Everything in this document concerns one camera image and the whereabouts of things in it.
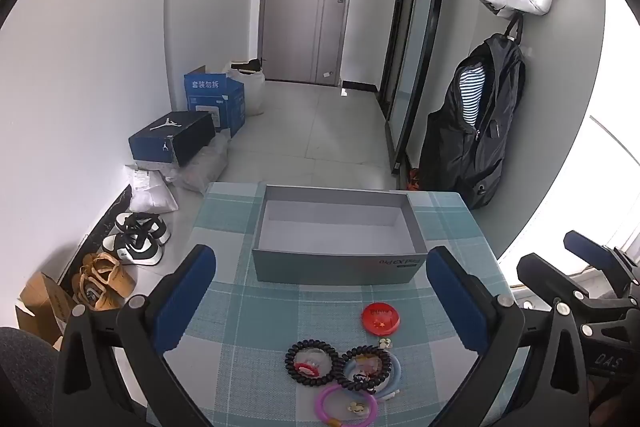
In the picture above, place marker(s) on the blue cardboard box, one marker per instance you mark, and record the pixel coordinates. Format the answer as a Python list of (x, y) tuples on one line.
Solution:
[(210, 99)]

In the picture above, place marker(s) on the dark cloth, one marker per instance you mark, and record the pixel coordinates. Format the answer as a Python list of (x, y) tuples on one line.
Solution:
[(247, 67)]

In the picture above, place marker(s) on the red round badge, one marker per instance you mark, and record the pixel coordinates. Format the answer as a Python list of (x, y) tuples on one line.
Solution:
[(381, 318)]

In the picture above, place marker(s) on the white sack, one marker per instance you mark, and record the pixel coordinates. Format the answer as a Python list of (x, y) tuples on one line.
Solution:
[(255, 94)]

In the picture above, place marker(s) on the black backpack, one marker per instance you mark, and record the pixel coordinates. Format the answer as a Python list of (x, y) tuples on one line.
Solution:
[(480, 157)]

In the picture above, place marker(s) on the clear plastic bag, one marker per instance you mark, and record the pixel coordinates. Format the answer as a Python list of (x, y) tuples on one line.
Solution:
[(202, 169)]

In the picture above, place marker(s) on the black framed glass door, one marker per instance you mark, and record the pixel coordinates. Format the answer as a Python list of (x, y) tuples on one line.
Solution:
[(415, 57)]

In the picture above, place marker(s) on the brown cardboard box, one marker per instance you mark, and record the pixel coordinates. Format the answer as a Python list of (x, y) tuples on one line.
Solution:
[(42, 302)]

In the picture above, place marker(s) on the person's left leg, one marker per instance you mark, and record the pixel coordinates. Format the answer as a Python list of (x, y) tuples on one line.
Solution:
[(25, 377)]

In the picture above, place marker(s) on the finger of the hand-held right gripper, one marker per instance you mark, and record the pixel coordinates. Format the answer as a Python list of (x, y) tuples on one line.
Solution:
[(550, 279), (592, 247)]

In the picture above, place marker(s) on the black white sneaker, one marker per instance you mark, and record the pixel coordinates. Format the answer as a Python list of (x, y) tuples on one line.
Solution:
[(147, 227), (135, 252)]

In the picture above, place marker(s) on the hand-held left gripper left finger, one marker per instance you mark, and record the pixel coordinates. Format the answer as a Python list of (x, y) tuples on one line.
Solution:
[(185, 302)]

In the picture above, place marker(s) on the grey cardboard box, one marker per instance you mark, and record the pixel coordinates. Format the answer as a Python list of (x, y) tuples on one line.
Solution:
[(340, 232)]

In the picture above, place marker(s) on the black shoe box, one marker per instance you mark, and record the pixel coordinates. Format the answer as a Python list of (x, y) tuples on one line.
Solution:
[(170, 139)]

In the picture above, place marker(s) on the orange item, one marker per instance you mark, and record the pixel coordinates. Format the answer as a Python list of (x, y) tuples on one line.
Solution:
[(414, 179)]

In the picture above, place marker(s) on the teal checkered tablecloth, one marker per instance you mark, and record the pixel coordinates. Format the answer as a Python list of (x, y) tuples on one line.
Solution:
[(280, 307)]

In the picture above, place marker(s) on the black marbled board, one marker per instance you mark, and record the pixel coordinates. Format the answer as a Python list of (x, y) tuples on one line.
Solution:
[(100, 227)]

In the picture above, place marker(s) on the blue white striped shirt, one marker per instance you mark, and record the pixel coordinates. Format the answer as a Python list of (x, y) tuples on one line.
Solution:
[(472, 92)]

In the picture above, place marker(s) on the tan shoe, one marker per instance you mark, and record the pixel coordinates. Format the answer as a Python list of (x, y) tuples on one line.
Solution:
[(112, 274), (95, 294)]

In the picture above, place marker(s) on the white parcel bag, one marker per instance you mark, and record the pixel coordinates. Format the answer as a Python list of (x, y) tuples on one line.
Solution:
[(150, 192)]

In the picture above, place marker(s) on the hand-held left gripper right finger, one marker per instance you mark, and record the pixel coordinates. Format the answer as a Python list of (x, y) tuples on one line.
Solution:
[(457, 302)]

